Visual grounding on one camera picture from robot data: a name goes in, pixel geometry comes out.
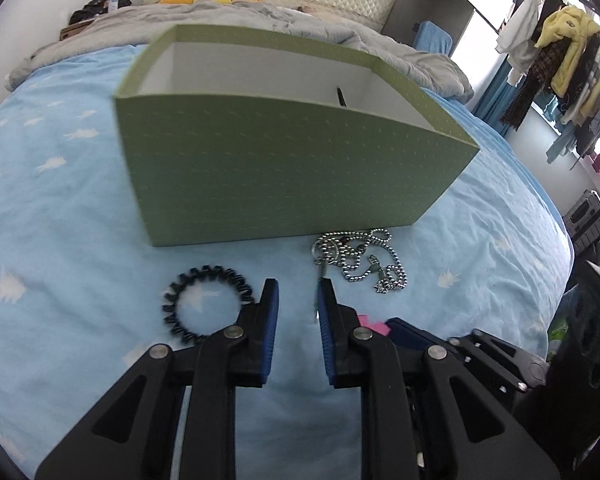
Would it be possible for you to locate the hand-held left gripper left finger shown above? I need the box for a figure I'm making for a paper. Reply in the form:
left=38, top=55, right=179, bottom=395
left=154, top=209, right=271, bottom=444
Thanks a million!
left=34, top=278, right=280, bottom=480

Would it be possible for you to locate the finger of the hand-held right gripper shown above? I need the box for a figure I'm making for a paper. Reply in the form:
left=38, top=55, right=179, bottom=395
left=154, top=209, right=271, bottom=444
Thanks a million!
left=449, top=329, right=551, bottom=392
left=386, top=317, right=453, bottom=352

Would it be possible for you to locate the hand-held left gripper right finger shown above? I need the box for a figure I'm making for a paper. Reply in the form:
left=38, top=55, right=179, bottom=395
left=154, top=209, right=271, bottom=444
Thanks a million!
left=316, top=278, right=561, bottom=480

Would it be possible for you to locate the pink hair clip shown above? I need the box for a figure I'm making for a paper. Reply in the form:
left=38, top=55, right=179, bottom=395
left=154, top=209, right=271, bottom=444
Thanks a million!
left=357, top=312, right=391, bottom=336

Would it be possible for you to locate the silver ball chain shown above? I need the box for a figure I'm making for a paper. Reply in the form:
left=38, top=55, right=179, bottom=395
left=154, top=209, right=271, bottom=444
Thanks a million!
left=310, top=229, right=411, bottom=320

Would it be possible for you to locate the black coil hair tie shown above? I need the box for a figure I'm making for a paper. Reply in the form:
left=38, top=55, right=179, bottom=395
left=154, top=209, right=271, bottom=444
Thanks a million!
left=161, top=265, right=256, bottom=346

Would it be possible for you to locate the green cardboard box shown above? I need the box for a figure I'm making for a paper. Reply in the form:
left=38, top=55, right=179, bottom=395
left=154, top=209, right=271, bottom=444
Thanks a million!
left=112, top=24, right=481, bottom=247

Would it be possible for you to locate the black plastic crate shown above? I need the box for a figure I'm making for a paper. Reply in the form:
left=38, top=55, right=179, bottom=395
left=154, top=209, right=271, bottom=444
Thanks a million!
left=562, top=190, right=600, bottom=247

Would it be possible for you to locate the blue curtain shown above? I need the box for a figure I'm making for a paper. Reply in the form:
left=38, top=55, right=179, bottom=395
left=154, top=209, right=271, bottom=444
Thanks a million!
left=472, top=55, right=522, bottom=136

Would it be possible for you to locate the dark checked scarf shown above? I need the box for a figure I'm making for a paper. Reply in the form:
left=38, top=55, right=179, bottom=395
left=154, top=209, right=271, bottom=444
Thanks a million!
left=500, top=40, right=572, bottom=132

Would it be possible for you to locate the grey duvet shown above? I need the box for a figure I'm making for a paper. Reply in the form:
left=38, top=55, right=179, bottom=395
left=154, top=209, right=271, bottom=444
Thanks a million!
left=7, top=0, right=476, bottom=103

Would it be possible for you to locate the blue towel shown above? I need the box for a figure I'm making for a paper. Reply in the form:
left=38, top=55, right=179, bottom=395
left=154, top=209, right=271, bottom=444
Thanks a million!
left=412, top=21, right=453, bottom=56

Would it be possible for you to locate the white hanging shirt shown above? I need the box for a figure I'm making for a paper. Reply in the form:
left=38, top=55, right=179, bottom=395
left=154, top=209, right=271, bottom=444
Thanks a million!
left=495, top=0, right=544, bottom=86

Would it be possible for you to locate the wooden nightstand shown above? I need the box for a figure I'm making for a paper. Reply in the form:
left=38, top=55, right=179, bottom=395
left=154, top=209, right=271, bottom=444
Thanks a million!
left=59, top=19, right=98, bottom=41

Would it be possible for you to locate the black bag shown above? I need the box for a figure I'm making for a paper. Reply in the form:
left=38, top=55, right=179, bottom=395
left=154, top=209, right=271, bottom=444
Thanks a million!
left=69, top=0, right=133, bottom=25

